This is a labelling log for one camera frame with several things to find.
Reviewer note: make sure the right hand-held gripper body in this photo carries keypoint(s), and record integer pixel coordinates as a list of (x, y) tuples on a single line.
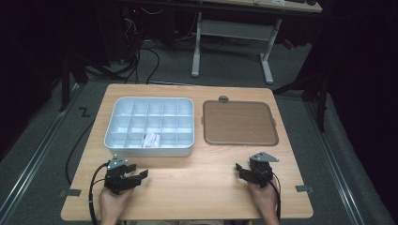
[(261, 175)]

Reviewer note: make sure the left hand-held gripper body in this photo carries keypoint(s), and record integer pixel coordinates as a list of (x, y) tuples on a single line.
[(117, 181)]

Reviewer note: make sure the white sock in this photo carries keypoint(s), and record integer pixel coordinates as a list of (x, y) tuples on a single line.
[(151, 140)]

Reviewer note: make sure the white compartment storage box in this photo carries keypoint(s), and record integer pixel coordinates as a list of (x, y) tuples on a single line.
[(137, 123)]

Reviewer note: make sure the person's left hand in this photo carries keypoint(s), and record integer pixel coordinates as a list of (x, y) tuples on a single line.
[(112, 206)]

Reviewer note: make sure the person's right hand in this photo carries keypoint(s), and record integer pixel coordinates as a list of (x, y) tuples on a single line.
[(267, 200)]

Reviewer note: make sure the grey tape piece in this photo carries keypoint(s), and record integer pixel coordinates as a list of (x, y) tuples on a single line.
[(304, 188), (70, 192)]

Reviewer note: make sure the brown flat box lid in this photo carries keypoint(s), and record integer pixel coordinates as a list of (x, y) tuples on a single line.
[(239, 122)]

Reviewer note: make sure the grey round table grommet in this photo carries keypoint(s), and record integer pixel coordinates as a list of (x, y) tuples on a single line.
[(223, 99)]

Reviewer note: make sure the black metal stand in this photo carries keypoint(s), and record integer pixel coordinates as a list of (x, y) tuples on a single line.
[(313, 90), (65, 84)]

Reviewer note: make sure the white-legged wooden desk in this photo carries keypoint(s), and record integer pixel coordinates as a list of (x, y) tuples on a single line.
[(234, 29)]

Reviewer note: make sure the metal floor rail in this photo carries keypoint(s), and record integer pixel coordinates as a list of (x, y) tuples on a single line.
[(34, 156), (334, 162)]

